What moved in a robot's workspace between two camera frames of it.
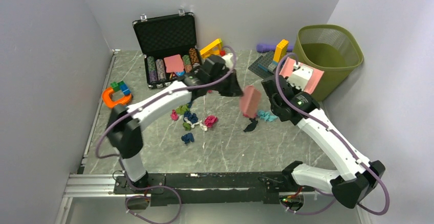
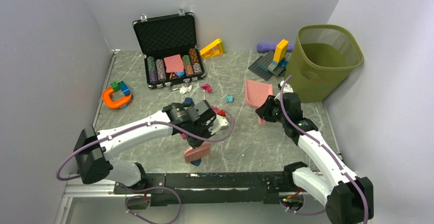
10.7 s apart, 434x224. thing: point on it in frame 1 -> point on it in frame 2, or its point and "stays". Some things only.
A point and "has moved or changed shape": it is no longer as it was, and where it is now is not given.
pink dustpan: [287, 67] -> [257, 93]
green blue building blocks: [121, 85] stays
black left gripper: [234, 89] -> [193, 142]
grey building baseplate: [260, 67] stays
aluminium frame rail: [87, 185] stays
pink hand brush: [250, 101] -> [203, 150]
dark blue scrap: [192, 117] has moved or changed shape
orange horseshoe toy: [111, 103] stays
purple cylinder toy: [262, 48] stays
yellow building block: [281, 49] stays
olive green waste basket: [334, 49] stays
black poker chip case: [168, 43] stays
